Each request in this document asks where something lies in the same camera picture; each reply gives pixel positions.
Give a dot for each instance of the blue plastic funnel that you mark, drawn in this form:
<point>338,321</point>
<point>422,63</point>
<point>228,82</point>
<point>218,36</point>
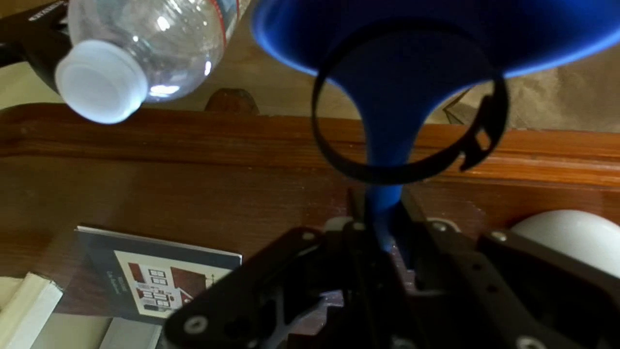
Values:
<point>394,65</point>

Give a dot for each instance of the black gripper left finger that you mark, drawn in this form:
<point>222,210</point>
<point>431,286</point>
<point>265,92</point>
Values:
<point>259,297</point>

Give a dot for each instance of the water bottle with white cap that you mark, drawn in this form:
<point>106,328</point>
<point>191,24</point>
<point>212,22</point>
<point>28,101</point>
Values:
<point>143,45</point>

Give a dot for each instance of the white ceramic mug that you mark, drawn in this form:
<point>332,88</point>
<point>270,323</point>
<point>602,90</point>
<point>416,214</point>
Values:
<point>575,235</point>

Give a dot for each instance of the dark wooden bar counter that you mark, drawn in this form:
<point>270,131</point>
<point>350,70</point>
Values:
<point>195,167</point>

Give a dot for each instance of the dark booklet with white label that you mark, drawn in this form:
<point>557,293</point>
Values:
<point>129,272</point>

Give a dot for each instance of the flat white box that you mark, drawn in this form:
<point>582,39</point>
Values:
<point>26,311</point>

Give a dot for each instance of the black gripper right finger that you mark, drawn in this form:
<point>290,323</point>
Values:
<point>516,297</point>

